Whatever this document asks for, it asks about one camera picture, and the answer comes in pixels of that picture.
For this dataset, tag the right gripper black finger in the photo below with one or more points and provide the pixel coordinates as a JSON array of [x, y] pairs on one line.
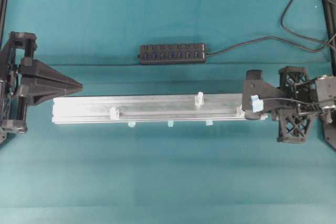
[[259, 98]]

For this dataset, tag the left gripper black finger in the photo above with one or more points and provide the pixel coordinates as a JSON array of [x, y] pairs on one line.
[[36, 69], [36, 95]]

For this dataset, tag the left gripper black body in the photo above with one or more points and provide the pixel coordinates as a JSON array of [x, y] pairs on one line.
[[13, 106]]

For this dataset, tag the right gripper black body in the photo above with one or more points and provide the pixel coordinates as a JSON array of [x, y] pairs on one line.
[[295, 118]]

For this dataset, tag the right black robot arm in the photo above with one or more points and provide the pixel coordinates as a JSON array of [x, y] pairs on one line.
[[322, 95]]

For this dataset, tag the black USB hub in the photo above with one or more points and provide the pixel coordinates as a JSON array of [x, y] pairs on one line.
[[172, 54]]

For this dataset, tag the right blue tape piece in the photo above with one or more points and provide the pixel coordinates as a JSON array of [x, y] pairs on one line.
[[209, 123]]

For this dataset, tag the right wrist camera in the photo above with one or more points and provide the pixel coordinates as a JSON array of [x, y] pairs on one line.
[[254, 75]]

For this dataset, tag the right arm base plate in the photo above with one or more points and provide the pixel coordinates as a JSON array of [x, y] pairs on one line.
[[328, 127]]

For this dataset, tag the left black frame post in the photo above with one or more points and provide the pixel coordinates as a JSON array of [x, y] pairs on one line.
[[3, 7]]

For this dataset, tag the black frame post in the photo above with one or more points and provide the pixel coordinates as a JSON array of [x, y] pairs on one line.
[[3, 7], [329, 14]]

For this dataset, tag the aluminium extrusion rail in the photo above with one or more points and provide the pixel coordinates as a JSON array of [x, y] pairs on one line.
[[148, 108]]

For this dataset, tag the right black frame post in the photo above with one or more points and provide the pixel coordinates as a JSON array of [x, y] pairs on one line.
[[329, 14]]

